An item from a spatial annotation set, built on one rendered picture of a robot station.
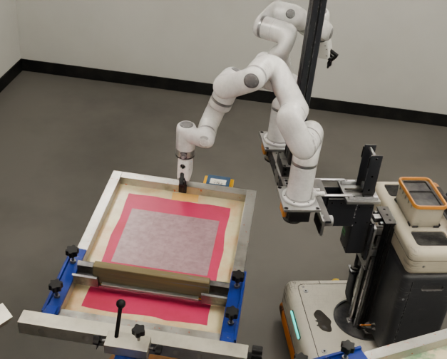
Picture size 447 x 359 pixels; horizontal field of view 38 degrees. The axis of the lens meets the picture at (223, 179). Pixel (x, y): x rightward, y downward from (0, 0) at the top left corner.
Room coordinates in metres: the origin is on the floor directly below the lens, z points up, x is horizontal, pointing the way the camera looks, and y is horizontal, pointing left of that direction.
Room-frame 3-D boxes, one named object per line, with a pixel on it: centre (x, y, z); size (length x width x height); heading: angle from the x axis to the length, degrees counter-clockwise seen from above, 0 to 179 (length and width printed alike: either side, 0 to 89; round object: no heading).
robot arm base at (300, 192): (2.07, -0.30, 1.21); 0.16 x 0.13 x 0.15; 99
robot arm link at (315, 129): (2.06, -0.29, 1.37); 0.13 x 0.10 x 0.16; 163
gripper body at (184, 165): (2.19, 0.16, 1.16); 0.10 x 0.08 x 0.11; 175
